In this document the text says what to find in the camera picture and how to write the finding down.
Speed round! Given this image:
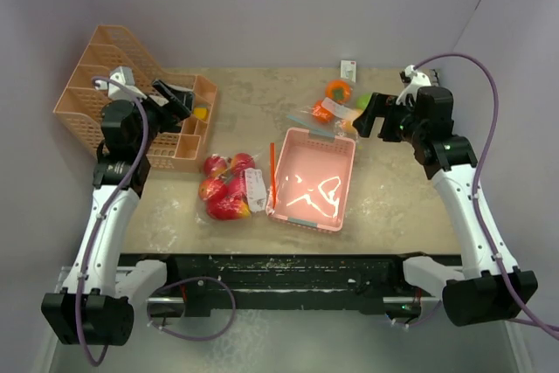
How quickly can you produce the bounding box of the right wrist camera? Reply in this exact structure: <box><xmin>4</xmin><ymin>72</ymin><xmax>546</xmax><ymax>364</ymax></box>
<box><xmin>399</xmin><ymin>66</ymin><xmax>439</xmax><ymax>100</ymax></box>

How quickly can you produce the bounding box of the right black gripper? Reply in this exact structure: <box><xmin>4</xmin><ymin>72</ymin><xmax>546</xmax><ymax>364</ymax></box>
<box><xmin>354</xmin><ymin>92</ymin><xmax>426</xmax><ymax>145</ymax></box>

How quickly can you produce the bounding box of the zip bag of red apples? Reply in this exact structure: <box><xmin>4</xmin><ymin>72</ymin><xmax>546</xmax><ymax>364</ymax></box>
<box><xmin>196</xmin><ymin>147</ymin><xmax>273</xmax><ymax>224</ymax></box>

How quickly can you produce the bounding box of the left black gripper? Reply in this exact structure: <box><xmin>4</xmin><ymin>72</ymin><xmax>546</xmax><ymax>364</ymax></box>
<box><xmin>129</xmin><ymin>79</ymin><xmax>193</xmax><ymax>154</ymax></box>

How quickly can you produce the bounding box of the yellow eraser block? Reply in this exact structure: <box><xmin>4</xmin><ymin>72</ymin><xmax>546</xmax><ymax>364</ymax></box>
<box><xmin>192</xmin><ymin>107</ymin><xmax>209</xmax><ymax>121</ymax></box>

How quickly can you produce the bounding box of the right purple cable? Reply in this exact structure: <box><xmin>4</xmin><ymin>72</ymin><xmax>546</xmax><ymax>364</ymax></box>
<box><xmin>412</xmin><ymin>53</ymin><xmax>559</xmax><ymax>342</ymax></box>

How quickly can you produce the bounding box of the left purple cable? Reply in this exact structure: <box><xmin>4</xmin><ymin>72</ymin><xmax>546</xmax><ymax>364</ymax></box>
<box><xmin>74</xmin><ymin>76</ymin><xmax>152</xmax><ymax>368</ymax></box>

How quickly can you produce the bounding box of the pink perforated plastic basket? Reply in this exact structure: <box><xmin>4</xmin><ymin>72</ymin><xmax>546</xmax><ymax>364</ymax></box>
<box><xmin>266</xmin><ymin>128</ymin><xmax>356</xmax><ymax>233</ymax></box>

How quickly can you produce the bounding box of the zip bag of mixed fruit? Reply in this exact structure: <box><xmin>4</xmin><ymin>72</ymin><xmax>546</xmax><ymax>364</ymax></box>
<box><xmin>287</xmin><ymin>79</ymin><xmax>372</xmax><ymax>141</ymax></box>

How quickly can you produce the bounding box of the purple cable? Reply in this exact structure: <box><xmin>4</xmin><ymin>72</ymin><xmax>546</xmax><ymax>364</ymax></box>
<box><xmin>412</xmin><ymin>53</ymin><xmax>559</xmax><ymax>342</ymax></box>
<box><xmin>74</xmin><ymin>76</ymin><xmax>152</xmax><ymax>368</ymax></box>

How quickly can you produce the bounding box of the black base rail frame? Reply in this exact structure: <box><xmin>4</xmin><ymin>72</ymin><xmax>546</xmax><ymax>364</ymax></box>
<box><xmin>56</xmin><ymin>252</ymin><xmax>464</xmax><ymax>317</ymax></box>

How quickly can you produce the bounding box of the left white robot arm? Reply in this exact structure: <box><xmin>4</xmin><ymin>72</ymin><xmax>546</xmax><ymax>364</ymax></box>
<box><xmin>41</xmin><ymin>79</ymin><xmax>194</xmax><ymax>346</ymax></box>

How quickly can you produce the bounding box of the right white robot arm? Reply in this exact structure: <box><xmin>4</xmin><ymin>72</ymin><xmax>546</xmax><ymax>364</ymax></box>
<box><xmin>353</xmin><ymin>86</ymin><xmax>538</xmax><ymax>326</ymax></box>

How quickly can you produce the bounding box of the orange desk file organizer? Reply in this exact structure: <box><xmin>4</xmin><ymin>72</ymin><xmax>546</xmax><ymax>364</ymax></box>
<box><xmin>53</xmin><ymin>25</ymin><xmax>217</xmax><ymax>173</ymax></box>

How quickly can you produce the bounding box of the small white red box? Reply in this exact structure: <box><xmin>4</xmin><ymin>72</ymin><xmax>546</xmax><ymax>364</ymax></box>
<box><xmin>340</xmin><ymin>59</ymin><xmax>356</xmax><ymax>83</ymax></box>

